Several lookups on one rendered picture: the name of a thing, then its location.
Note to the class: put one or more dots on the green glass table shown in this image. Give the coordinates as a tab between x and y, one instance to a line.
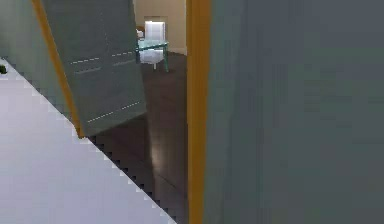
154	45

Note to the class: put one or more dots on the white chair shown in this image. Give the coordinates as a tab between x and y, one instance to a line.
154	41

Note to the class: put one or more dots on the grey room door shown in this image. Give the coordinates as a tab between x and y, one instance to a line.
100	66

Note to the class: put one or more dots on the dark green blob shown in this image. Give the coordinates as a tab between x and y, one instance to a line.
2	69

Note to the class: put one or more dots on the orange door frame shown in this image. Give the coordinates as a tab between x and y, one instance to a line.
198	113

